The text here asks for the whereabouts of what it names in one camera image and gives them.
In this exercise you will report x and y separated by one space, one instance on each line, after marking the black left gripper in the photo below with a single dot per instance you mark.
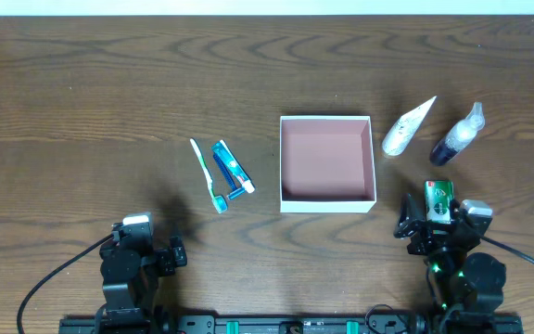
174 255

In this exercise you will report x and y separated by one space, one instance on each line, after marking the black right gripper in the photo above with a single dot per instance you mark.
434 230

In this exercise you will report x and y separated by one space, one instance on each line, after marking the white tube with gold cap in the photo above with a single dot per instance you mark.
403 130

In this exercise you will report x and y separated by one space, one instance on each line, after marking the clear bottle with blue liquid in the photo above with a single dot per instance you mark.
459 136

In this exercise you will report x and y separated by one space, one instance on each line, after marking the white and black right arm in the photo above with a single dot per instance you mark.
456 275

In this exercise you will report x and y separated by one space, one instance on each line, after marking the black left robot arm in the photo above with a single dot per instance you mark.
131 268

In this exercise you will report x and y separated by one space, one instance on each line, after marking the green Dettol soap box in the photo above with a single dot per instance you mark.
438 196

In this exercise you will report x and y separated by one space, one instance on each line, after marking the green and white toothbrush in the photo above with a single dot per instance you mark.
218 201

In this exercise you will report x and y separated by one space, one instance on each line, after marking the white box with pink interior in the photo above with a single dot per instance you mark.
327 164

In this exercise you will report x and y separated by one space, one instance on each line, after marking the teal toothpaste tube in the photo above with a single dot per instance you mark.
227 158

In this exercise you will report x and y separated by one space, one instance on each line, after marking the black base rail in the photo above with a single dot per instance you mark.
381 322

